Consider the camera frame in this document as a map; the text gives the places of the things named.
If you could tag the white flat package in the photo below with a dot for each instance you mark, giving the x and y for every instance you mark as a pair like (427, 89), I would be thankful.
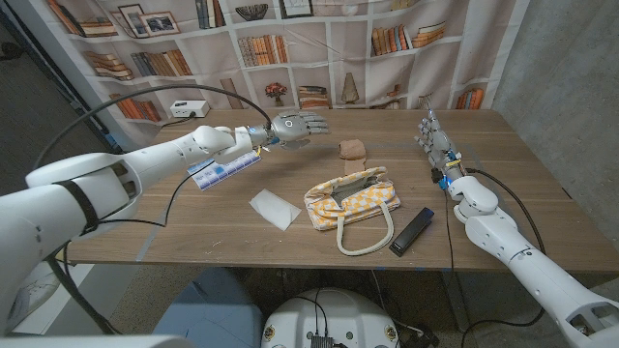
(275, 209)

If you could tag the tan adhesive wrap roll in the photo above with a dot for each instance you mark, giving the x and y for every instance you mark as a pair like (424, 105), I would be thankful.
(352, 150)

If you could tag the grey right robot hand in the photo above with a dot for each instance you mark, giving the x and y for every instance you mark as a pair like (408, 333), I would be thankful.
(441, 145)

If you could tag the yellow white checkered handbag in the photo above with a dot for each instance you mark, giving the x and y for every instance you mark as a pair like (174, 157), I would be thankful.
(358, 203)

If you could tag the printed bookshelf backdrop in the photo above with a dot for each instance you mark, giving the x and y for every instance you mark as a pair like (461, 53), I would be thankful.
(309, 58)

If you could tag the white power strip box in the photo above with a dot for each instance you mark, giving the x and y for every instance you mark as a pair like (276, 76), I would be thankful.
(188, 108)

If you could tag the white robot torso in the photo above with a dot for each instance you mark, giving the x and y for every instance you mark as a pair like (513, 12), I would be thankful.
(333, 314)

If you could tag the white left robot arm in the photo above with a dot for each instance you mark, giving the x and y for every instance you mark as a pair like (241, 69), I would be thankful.
(58, 212)

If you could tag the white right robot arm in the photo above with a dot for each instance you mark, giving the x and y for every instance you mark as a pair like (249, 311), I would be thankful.
(532, 266)

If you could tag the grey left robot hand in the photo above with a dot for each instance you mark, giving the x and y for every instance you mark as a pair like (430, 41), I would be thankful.
(295, 128)

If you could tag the grey metal table leg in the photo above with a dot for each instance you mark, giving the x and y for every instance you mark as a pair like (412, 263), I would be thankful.
(454, 299)

